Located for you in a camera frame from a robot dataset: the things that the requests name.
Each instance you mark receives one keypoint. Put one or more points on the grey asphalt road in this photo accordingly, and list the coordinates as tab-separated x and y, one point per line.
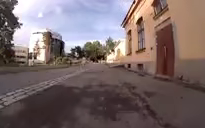
16	80

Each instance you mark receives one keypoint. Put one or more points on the white building with dark glass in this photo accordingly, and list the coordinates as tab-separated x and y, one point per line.
36	43

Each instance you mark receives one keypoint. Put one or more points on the low pale building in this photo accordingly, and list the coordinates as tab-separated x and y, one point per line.
21	54

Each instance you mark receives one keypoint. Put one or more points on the dark patched asphalt pavement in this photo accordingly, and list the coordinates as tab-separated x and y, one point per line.
103	100

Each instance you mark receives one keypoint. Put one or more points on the large dark tree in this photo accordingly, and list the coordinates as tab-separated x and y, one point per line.
2	30

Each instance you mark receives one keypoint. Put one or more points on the pale yellow building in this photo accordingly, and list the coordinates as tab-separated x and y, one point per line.
118	53

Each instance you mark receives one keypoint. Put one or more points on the pale cobblestone strip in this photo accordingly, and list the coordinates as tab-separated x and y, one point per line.
10	96

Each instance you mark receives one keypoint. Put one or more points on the yellow building with arched windows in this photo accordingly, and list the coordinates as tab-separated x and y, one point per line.
190	36

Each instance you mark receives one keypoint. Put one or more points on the grass verge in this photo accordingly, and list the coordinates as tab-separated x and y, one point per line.
13	68

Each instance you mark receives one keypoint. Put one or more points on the group of trees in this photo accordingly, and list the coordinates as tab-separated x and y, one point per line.
92	51

